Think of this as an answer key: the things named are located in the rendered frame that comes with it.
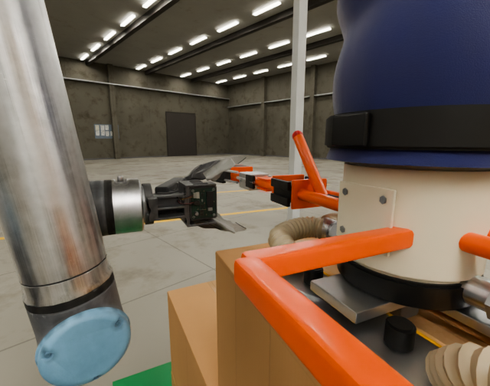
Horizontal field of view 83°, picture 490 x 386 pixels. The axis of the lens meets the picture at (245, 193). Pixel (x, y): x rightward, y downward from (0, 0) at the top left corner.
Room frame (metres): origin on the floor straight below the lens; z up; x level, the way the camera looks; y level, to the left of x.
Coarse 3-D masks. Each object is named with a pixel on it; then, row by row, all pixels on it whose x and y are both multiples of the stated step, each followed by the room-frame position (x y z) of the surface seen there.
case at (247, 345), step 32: (224, 256) 0.55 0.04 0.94; (224, 288) 0.52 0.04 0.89; (224, 320) 0.52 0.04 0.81; (256, 320) 0.38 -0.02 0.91; (416, 320) 0.33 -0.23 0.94; (448, 320) 0.33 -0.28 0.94; (224, 352) 0.52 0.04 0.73; (256, 352) 0.37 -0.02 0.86; (288, 352) 0.29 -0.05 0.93; (224, 384) 0.53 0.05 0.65; (256, 384) 0.37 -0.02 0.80; (288, 384) 0.29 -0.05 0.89; (320, 384) 0.24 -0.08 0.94
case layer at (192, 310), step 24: (192, 288) 1.11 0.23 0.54; (168, 312) 1.08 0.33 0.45; (192, 312) 0.94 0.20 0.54; (216, 312) 0.94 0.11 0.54; (192, 336) 0.81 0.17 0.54; (216, 336) 0.81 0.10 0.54; (192, 360) 0.74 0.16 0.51; (216, 360) 0.71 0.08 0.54; (192, 384) 0.76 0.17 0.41; (216, 384) 0.63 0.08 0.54
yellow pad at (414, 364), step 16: (304, 272) 0.38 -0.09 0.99; (320, 272) 0.37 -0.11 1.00; (304, 288) 0.36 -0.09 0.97; (320, 304) 0.32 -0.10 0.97; (336, 320) 0.29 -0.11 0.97; (368, 320) 0.29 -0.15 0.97; (384, 320) 0.29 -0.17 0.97; (400, 320) 0.26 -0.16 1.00; (368, 336) 0.26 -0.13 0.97; (384, 336) 0.26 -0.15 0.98; (400, 336) 0.24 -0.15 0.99; (416, 336) 0.27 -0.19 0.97; (384, 352) 0.24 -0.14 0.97; (400, 352) 0.24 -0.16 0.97; (416, 352) 0.24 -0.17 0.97; (400, 368) 0.22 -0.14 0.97; (416, 368) 0.22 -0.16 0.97; (416, 384) 0.20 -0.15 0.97; (432, 384) 0.20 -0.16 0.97
